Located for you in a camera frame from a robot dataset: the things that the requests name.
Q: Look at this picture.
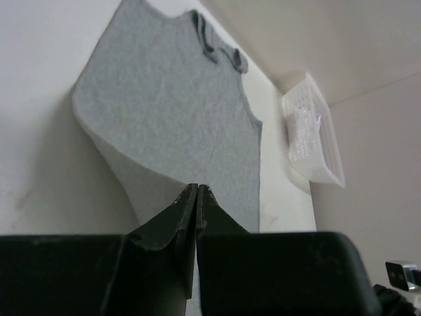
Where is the grey tank top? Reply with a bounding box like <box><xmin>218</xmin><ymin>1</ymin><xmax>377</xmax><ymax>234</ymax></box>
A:
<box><xmin>72</xmin><ymin>1</ymin><xmax>262</xmax><ymax>232</ymax></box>

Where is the white plastic basket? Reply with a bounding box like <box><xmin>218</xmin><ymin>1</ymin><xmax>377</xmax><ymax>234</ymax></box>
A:
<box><xmin>281</xmin><ymin>72</ymin><xmax>345</xmax><ymax>188</ymax></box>

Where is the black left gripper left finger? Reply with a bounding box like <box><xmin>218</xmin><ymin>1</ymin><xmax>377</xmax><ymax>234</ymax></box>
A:
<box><xmin>102</xmin><ymin>184</ymin><xmax>198</xmax><ymax>315</ymax></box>

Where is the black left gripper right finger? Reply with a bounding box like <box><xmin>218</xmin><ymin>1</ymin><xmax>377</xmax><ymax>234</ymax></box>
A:
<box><xmin>196</xmin><ymin>185</ymin><xmax>382</xmax><ymax>315</ymax></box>

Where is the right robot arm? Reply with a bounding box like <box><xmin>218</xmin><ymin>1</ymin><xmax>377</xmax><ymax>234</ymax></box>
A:
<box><xmin>373</xmin><ymin>284</ymin><xmax>420</xmax><ymax>316</ymax></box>

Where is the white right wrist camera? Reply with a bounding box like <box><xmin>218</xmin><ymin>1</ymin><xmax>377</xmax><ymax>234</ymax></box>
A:
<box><xmin>385</xmin><ymin>261</ymin><xmax>420</xmax><ymax>292</ymax></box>

